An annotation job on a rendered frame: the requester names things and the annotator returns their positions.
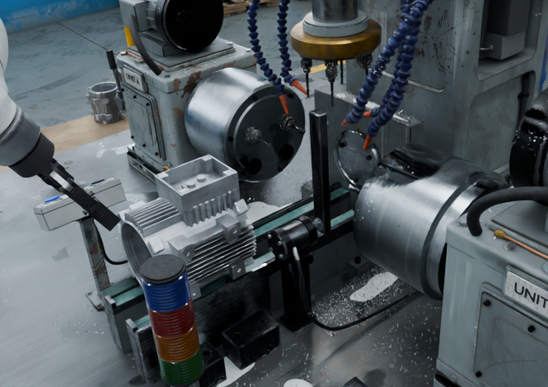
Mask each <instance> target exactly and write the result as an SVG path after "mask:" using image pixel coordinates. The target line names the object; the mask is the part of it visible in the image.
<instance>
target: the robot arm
mask: <svg viewBox="0 0 548 387"><path fill-rule="evenodd" d="M7 61H8V40H7V32H6V29H5V27H4V24H3V22H2V20H1V19H0V166H8V167H9V168H10V169H12V170H13V171H14V172H16V173H17V174H18V175H19V176H21V177H22V178H31V177H33V176H35V175H37V176H38V177H40V178H41V180H42V181H43V182H45V183H46V184H47V185H51V186H53V187H54V188H55V189H56V190H57V191H58V192H61V193H64V194H65V195H66V196H68V197H69V198H70V199H72V200H73V201H74V202H76V203H77V204H78V205H80V206H81V207H82V209H83V211H82V212H83V213H84V214H85V215H87V214H89V215H91V216H92V217H93V218H94V219H95V220H96V221H97V222H99V223H100V224H101V225H102V226H104V227H105V228H106V229H107V230H109V231H111V230H112V229H113V228H114V227H115V226H116V225H117V224H118V223H119V222H120V221H121V219H120V218H119V217H118V216H117V215H116V214H115V213H113V212H112V211H111V210H110V209H109V208H107V207H106V206H105V205H104V204H103V203H101V202H100V201H99V200H98V199H97V198H95V197H94V196H93V195H94V194H95V193H94V192H93V191H90V192H89V193H87V192H86V190H85V189H84V188H83V187H80V186H79V185H78V184H77V183H75V182H74V177H73V176H72V175H71V174H69V173H68V172H67V171H66V170H65V167H63V166H62V164H61V163H59V162H58V161H57V160H56V159H55V158H54V157H53V156H54V154H55V145H54V143H53V142H52V141H51V140H50V139H48V138H47V137H46V136H45V135H44V134H42V133H41V132H40V126H37V125H36V124H35V122H34V121H32V119H31V120H30V117H29V115H28V114H27V113H25V112H24V111H23V110H22V109H21V107H20V106H19V105H17V104H15V103H14V102H13V101H12V100H11V98H10V97H9V95H8V88H7V85H6V82H5V80H4V76H3V74H4V72H5V71H6V68H7ZM92 196H93V197H92Z"/></svg>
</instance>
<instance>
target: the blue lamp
mask: <svg viewBox="0 0 548 387"><path fill-rule="evenodd" d="M140 278H141V277H140ZM141 282H142V285H143V289H144V296H145V300H146V304H147V306H148V307H149V308H150V309H151V310H155V311H158V312H169V311H173V310H177V309H179V308H180V307H182V306H184V305H185V304H186V303H187V302H188V300H189V299H190V296H191V292H190V287H189V282H188V273H187V270H186V269H185V271H184V273H183V274H182V275H181V276H180V277H178V278H177V279H176V280H174V281H172V282H170V283H167V284H150V283H147V282H145V281H144V280H142V278H141Z"/></svg>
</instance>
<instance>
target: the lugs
mask: <svg viewBox="0 0 548 387"><path fill-rule="evenodd" d="M232 209H233V211H234V213H235V215H236V216H237V217H239V216H241V215H242V214H244V213H246V212H247V211H248V210H249V208H248V206H247V204H246V202H245V201H244V199H241V200H238V201H236V202H234V203H233V204H232ZM127 211H130V210H129V209H126V210H124V211H121V212H120V213H118V215H117V216H118V217H119V218H120V219H121V221H120V222H119V223H120V225H121V224H122V223H123V222H124V221H125V216H124V213H125V212H127ZM147 246H148V248H149V250H150V252H151V254H152V255H153V256H154V255H156V254H158V253H160V252H162V251H163V250H164V249H165V248H166V247H165V245H164V244H163V242H162V240H161V237H160V236H158V237H156V238H153V239H151V240H149V241H148V242H147ZM252 263H254V259H253V257H250V258H248V259H246V260H245V267H247V266H249V265H251V264H252ZM128 268H129V270H130V272H131V274H132V276H133V278H136V277H135V275H134V273H133V271H132V269H131V268H130V266H129V267H128Z"/></svg>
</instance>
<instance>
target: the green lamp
mask: <svg viewBox="0 0 548 387"><path fill-rule="evenodd" d="M158 358H159V363H160V366H161V373H162V375H163V376H164V378H165V379H166V380H167V381H169V382H170V383H172V384H177V385H180V384H186V383H188V382H190V381H192V380H195V379H196V378H197V377H198V376H199V375H200V374H201V371H202V368H203V361H202V356H201V347H200V345H199V348H198V350H197V352H196V353H195V354H194V355H193V356H192V357H191V358H188V359H186V360H184V361H181V362H167V361H165V360H163V359H162V358H160V357H159V355H158Z"/></svg>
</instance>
